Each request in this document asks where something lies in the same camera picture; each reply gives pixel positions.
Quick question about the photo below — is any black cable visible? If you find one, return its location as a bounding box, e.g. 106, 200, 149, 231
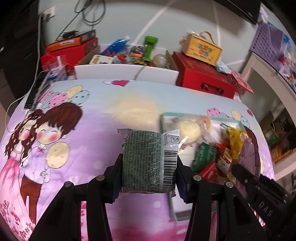
59, 0, 110, 39

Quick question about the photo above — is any pale teal box tray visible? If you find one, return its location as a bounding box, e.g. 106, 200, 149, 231
159, 112, 247, 222

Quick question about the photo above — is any large red gift box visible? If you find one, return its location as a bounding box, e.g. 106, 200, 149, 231
172, 51, 237, 99

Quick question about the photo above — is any white cardboard box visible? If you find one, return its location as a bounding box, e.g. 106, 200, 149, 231
73, 44, 179, 86

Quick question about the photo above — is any green snack box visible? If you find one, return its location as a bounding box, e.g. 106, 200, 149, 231
191, 142, 218, 174

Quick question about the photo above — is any yellow wooden gift box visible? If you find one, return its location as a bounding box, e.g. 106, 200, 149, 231
180, 31, 223, 66

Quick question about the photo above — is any purple plastic basket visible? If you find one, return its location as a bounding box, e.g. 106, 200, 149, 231
250, 22, 296, 70

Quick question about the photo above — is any patterned red box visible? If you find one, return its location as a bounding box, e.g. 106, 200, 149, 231
230, 70, 254, 102

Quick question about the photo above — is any gold snack packet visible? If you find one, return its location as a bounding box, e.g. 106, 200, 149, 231
221, 125, 247, 164

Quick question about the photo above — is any clear plastic bottle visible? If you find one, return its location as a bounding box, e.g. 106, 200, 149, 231
153, 54, 168, 69

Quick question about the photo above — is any grey-green snack packet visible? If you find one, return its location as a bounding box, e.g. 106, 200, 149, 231
117, 128, 180, 198

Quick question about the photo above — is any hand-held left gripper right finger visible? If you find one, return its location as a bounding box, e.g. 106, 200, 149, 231
177, 156, 269, 241

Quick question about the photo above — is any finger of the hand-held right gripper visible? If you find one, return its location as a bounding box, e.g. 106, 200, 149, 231
231, 164, 261, 198

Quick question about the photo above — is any white wall socket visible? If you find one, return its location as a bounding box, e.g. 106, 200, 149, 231
40, 7, 56, 20

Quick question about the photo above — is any orange carton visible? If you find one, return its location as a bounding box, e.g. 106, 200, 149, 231
270, 144, 289, 163

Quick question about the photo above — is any orange flat box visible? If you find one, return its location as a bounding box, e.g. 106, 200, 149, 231
45, 30, 96, 52

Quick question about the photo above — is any white charging cable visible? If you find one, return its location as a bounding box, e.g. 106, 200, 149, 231
6, 13, 45, 132

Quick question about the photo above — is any smartphone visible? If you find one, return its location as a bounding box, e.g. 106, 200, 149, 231
24, 70, 53, 110

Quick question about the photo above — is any clear plastic box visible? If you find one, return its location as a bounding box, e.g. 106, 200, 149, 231
46, 54, 67, 80

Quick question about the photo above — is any clear-wrapped round bun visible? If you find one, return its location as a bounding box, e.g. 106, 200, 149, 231
172, 116, 202, 146

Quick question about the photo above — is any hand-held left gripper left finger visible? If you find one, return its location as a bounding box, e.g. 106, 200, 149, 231
30, 153, 124, 241

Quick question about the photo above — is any small cream carton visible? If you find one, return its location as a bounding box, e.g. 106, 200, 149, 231
89, 54, 114, 65

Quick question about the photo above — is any large red snack packet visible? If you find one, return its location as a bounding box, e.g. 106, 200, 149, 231
198, 162, 219, 179

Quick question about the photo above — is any red flat box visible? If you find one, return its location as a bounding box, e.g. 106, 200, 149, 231
40, 37, 100, 72

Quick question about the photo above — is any colourful toy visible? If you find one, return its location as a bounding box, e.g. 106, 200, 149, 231
126, 45, 148, 65

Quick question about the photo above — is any white shelf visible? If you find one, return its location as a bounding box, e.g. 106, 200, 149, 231
240, 51, 296, 181

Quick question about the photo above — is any blue tissue packet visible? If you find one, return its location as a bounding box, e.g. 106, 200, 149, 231
216, 62, 232, 74

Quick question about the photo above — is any colourful toy box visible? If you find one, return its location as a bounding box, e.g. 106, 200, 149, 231
276, 35, 296, 92

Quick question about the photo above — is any green carton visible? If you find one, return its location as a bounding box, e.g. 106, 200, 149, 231
266, 130, 279, 146

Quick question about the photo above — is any black office chair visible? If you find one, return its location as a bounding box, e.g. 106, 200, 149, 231
0, 0, 44, 70

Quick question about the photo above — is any small red candy packet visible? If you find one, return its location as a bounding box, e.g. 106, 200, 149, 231
216, 148, 232, 174

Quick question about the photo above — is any blue bottle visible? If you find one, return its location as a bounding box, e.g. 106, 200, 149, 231
100, 36, 130, 56

